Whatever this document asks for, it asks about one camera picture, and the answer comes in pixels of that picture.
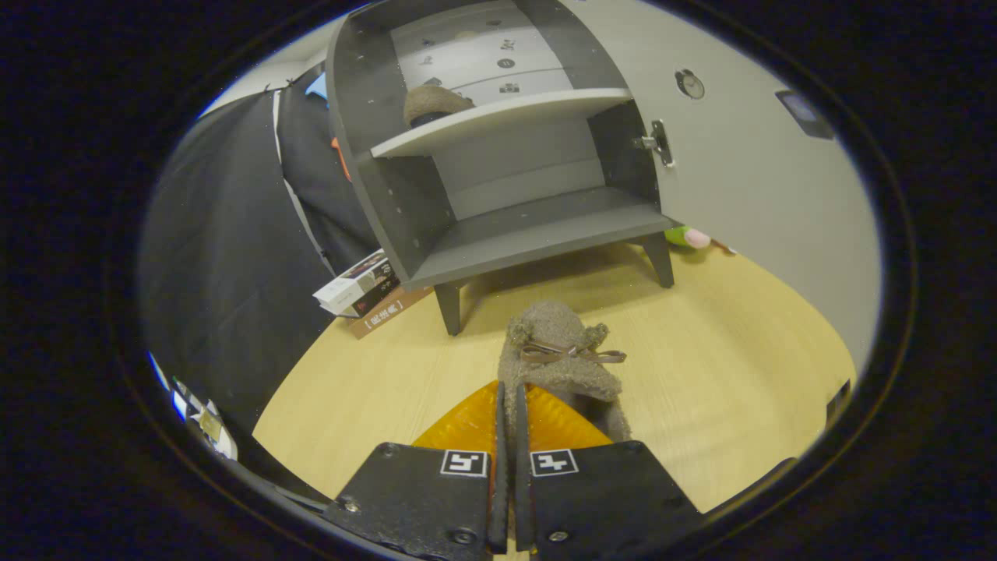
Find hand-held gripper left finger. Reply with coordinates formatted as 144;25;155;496
323;380;509;561

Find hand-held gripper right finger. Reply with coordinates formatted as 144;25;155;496
514;383;706;561

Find brown fuzzy shoe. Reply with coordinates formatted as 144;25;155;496
403;84;476;129
498;301;633;445

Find dark grey shoe cabinet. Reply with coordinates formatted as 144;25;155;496
326;0;677;337

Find light grey shoe cabinet door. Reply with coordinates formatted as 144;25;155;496
561;0;885;375

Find metal door hinge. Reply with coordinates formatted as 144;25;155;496
632;119;675;168

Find brown book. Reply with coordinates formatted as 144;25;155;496
348;284;433;340

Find black book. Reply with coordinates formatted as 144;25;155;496
343;269;402;319

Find green and pink toy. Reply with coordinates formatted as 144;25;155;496
664;225;737;256

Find black backdrop cloth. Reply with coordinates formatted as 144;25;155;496
139;62;382;437

